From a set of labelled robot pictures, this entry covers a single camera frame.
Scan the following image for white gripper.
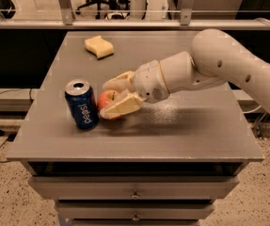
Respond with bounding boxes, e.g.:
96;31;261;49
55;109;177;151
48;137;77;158
99;60;169;120

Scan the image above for red apple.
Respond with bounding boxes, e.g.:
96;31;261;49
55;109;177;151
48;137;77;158
97;89;119;120

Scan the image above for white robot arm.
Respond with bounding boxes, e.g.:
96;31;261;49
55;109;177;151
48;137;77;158
101;29;270;119

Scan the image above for blue pepsi can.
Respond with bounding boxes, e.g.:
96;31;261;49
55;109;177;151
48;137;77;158
65;79;99;130

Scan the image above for yellow sponge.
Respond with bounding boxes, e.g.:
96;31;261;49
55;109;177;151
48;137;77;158
85;36;114;59

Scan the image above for grey drawer cabinet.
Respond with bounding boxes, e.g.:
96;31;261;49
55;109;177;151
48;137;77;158
8;32;262;226

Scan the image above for metal guard rail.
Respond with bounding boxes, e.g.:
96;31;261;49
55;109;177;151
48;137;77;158
0;0;270;30

